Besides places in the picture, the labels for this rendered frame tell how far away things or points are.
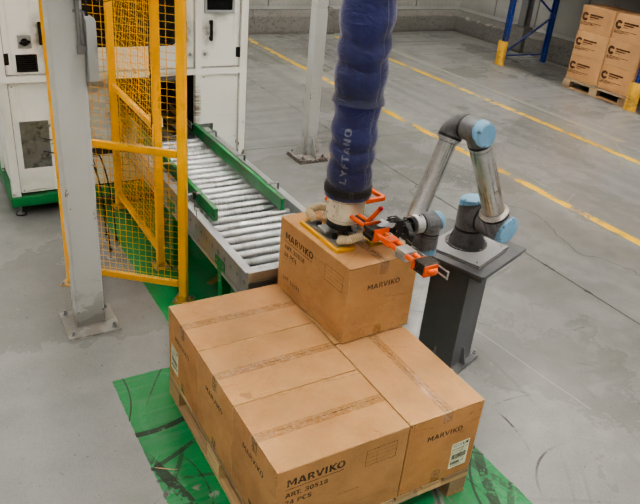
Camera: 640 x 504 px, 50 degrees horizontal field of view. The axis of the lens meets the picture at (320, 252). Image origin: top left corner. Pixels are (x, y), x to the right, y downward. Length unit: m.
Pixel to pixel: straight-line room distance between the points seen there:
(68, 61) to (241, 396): 1.84
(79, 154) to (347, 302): 1.63
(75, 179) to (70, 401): 1.15
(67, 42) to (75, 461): 1.98
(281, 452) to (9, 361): 1.94
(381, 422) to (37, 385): 1.91
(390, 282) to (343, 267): 0.27
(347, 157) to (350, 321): 0.75
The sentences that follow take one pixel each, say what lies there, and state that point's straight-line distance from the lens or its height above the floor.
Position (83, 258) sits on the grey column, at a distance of 4.06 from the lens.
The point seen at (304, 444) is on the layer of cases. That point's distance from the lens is 2.70.
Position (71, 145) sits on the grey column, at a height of 1.14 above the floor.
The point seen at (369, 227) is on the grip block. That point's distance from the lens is 3.07.
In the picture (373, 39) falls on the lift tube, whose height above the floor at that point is 1.89.
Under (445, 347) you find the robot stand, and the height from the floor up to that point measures 0.15.
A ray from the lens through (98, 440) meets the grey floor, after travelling 3.55.
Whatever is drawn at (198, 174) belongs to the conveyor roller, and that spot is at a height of 0.55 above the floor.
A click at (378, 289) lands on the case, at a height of 0.80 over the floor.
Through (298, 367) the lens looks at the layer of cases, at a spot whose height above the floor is 0.54.
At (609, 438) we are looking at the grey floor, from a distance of 4.02.
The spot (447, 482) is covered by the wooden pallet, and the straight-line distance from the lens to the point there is 3.30.
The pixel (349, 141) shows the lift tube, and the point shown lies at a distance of 3.03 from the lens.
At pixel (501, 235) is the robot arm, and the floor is 0.95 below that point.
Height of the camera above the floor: 2.41
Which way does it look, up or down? 28 degrees down
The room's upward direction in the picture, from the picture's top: 5 degrees clockwise
